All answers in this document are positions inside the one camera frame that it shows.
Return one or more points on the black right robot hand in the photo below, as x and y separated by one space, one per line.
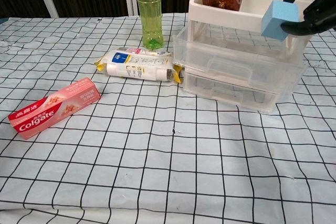
323 11

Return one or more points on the blue foam block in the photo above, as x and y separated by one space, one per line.
278 19

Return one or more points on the clear empty drawer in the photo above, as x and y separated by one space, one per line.
204 89

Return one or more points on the pink Colgate toothpaste box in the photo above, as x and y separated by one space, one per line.
52 110

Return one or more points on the green plastic bottle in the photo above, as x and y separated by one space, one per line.
149 11

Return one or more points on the white wet wipes pack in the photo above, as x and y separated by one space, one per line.
139 62

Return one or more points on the white black checkered tablecloth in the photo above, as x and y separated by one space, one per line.
157 155

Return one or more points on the white plastic drawer organizer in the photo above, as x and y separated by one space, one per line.
223 15

